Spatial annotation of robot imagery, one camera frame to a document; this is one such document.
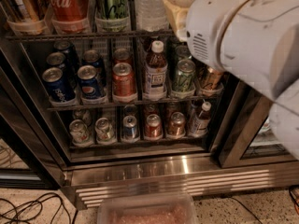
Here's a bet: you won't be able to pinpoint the middle left Pepsi can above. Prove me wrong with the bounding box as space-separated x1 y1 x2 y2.
46 51 77 89

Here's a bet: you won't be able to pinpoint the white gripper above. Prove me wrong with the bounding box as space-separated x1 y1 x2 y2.
162 0 278 72

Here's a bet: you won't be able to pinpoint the front left Pepsi can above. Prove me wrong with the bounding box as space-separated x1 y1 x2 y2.
42 67 76 103

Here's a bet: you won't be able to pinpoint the bottom shelf red can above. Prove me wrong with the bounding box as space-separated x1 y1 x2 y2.
145 114 162 138

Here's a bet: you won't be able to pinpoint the gold can top shelf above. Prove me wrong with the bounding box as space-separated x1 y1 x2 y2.
1 0 48 35

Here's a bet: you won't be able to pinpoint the tea bottle white cap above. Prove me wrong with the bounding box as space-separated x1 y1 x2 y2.
144 40 168 94

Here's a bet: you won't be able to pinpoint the orange soda can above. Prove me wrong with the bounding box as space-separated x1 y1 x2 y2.
112 63 135 97
113 48 133 65

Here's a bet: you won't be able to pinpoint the black floor cables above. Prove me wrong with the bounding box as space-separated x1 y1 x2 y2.
0 191 78 224

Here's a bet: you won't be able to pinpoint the back left Pepsi can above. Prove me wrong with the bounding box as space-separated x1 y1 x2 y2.
53 40 79 71

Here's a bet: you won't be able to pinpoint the red Coca-Cola can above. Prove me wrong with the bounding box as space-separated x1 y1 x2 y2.
50 0 88 34

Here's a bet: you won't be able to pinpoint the bottom shelf copper can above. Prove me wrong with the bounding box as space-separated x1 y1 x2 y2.
167 112 186 136

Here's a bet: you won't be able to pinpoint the back orange soda can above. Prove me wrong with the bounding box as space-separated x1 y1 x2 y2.
113 48 133 65

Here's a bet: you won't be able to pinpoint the bottom shelf tea bottle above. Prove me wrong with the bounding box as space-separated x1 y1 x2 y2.
189 102 211 137

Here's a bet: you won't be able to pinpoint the front orange soda can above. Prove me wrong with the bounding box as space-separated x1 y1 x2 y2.
112 63 135 97

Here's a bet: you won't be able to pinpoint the clear plastic bin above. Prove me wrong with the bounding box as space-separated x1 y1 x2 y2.
97 192 199 224

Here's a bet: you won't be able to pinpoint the bottom shelf silver can left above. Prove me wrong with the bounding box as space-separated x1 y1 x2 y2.
69 119 90 144

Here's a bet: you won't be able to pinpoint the front gold can middle shelf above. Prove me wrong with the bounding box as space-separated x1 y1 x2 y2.
200 66 223 90

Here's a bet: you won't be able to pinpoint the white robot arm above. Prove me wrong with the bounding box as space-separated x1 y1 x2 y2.
162 0 299 159

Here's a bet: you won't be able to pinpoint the bottom shelf blue can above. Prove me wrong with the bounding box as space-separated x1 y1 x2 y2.
122 116 138 140

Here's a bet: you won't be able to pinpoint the clear water bottle left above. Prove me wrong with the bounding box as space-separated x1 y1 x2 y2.
135 0 168 32

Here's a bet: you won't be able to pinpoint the middle green can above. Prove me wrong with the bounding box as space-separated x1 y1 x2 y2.
175 45 192 67

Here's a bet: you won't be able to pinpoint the stainless fridge cabinet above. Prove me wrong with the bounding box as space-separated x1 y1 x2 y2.
0 0 298 209

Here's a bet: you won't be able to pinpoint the gold can shelf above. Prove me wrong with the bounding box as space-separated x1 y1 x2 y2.
200 66 223 90
1 0 48 35

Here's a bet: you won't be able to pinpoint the bottom shelf green silver can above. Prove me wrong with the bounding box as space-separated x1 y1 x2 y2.
94 118 115 142

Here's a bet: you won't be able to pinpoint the front green can middle shelf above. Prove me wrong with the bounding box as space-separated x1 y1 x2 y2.
172 59 195 92

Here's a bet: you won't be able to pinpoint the green can top shelf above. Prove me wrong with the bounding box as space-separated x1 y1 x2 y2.
96 0 129 32

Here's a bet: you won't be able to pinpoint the pepsi can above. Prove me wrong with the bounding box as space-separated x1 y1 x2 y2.
82 49 107 87
42 67 76 103
46 51 77 89
53 40 79 71
78 65 105 100

